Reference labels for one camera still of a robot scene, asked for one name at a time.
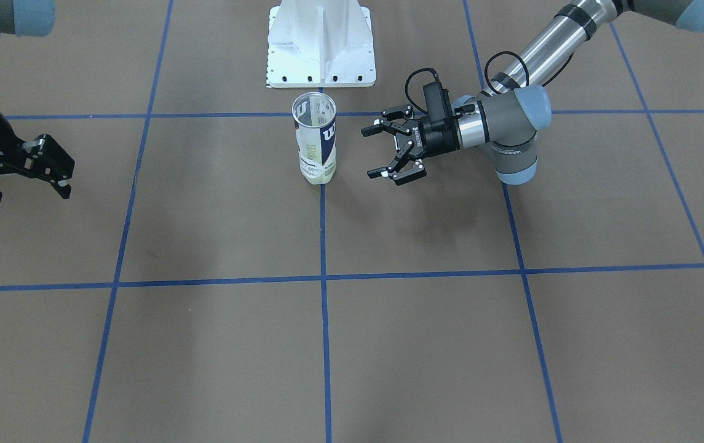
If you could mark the white blue tennis ball can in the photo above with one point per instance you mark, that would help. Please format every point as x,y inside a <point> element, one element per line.
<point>314,114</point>

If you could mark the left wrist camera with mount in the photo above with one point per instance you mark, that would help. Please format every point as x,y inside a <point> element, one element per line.
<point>439,114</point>

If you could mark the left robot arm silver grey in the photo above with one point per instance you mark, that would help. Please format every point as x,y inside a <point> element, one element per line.
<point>513,106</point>

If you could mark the yellow tennis ball with lettering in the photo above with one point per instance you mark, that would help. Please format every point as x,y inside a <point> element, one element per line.
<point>318,175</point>

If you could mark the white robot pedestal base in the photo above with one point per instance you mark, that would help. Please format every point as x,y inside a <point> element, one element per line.
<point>313,44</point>

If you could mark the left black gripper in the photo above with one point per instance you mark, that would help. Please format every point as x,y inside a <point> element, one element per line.
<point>438,140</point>

